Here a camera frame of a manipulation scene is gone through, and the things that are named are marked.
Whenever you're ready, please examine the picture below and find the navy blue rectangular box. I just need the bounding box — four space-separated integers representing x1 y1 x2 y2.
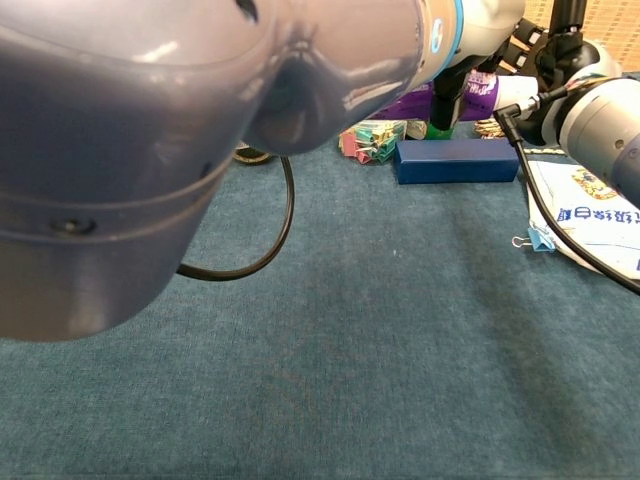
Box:
392 138 522 186

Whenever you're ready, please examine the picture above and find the blue tablecloth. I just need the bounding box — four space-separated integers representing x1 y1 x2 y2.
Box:
0 72 640 480

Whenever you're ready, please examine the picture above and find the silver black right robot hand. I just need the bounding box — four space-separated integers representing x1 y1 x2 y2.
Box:
499 0 625 95

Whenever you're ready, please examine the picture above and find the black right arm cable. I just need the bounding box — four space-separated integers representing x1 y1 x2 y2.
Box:
493 89 640 296

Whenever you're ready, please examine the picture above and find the glass jar black lid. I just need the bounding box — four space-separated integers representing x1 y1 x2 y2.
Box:
232 144 275 166

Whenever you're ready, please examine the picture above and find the beige braided rope bundle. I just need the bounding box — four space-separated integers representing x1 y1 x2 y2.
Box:
472 118 566 156

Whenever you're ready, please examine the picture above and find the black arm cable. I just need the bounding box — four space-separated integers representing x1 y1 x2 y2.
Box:
177 155 296 281
493 89 640 296

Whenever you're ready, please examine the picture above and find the clear tub of binder clips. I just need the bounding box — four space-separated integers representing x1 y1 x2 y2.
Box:
338 119 409 165

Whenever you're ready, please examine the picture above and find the bamboo folding screen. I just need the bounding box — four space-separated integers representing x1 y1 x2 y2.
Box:
522 0 640 75

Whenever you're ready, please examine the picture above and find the green container yellow lid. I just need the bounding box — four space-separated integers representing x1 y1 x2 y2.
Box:
405 118 456 142

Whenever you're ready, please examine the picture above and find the blue binder clip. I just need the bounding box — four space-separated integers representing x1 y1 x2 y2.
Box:
511 225 557 253

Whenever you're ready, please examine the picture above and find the purple white toothpaste tube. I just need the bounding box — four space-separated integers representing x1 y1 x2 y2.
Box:
369 69 541 124

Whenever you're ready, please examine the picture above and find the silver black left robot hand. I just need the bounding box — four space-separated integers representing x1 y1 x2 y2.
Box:
429 0 526 132

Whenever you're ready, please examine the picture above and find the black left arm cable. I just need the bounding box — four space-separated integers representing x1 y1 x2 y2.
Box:
177 155 296 281

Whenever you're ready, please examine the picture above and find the white sugar bag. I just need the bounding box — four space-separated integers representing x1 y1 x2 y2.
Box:
525 159 640 280

